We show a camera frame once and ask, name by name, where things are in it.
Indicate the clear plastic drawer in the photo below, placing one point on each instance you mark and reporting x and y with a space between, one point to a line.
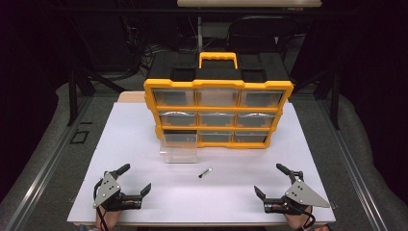
179 150

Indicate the yellow and black drawer organizer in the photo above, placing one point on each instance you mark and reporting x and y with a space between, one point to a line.
218 84

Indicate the person's left hand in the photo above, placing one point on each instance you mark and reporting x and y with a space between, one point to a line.
110 218

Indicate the small black and silver screw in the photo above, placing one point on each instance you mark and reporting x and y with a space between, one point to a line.
205 173

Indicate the grey metal post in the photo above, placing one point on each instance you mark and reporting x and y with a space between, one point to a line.
199 35

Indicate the black chair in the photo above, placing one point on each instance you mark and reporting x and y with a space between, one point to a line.
260 32

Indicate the person's right hand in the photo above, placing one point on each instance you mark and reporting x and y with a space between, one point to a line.
298 220

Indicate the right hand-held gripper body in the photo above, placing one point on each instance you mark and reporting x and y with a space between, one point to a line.
303 194

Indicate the black horizontal bar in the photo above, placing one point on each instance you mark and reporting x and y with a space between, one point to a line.
128 11

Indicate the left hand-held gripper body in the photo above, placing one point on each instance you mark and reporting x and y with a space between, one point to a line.
107 189

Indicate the grid of clear drawers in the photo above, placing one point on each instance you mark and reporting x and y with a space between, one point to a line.
218 97

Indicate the aluminium rail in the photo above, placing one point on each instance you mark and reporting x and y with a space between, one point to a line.
352 173
41 170

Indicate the black metal stand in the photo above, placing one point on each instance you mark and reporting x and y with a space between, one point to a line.
335 102
73 96

